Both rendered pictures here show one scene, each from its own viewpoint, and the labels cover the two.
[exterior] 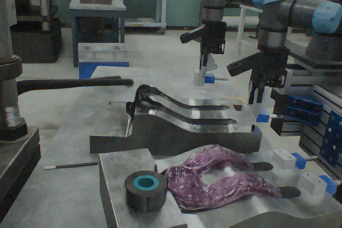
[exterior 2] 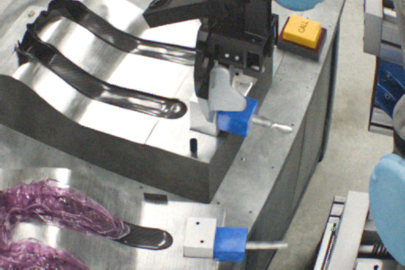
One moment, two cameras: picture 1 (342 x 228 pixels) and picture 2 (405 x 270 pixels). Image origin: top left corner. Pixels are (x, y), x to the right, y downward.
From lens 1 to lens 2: 0.68 m
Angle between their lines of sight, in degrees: 32
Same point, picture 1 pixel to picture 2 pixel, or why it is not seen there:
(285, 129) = (378, 122)
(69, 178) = not seen: outside the picture
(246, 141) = (177, 169)
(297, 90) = (394, 54)
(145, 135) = (15, 105)
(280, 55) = (247, 9)
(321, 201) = not seen: outside the picture
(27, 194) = not seen: outside the picture
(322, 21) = not seen: outside the picture
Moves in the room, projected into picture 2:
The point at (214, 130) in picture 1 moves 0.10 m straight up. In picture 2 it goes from (115, 128) to (109, 73)
